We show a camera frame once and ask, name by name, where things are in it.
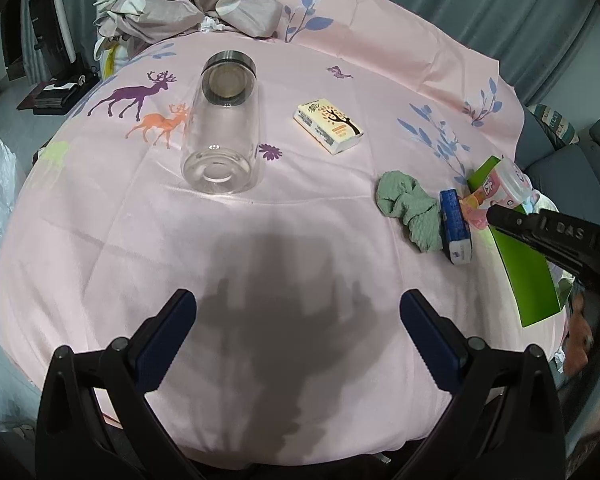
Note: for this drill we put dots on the patterned pillow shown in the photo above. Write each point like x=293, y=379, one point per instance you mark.
x=555, y=125

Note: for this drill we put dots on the clear glass jar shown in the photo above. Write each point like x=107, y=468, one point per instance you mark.
x=222, y=125

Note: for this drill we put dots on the black monitor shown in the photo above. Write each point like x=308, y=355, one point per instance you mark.
x=52, y=30

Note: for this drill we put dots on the grey curtain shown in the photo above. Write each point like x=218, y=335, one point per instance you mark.
x=455, y=5

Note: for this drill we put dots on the yellow green cloth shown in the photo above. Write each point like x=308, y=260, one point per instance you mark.
x=112, y=57

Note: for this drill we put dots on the pink plastic cup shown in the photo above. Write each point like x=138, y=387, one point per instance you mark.
x=510, y=182

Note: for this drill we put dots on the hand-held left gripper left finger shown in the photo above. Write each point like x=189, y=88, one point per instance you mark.
x=167, y=340

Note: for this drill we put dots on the pink printed bedsheet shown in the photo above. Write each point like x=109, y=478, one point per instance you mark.
x=305, y=200

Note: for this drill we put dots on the small white cloth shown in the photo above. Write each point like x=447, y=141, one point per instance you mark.
x=212, y=23

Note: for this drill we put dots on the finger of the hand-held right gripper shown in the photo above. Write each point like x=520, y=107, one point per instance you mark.
x=520, y=237
x=517, y=216

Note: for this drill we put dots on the tissue pack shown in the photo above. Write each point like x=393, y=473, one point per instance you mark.
x=330, y=125

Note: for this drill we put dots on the stack of black devices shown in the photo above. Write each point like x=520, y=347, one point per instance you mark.
x=60, y=92

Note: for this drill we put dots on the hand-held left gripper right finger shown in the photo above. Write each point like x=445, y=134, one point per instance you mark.
x=432, y=345

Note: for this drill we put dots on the blue carton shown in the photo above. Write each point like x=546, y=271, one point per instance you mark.
x=456, y=227

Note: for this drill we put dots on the pink plastic wrapper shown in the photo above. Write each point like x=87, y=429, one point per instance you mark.
x=474, y=212

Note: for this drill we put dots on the green box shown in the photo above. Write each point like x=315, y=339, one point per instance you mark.
x=527, y=280

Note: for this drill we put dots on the grey sofa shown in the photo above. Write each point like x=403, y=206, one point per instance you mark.
x=570, y=172

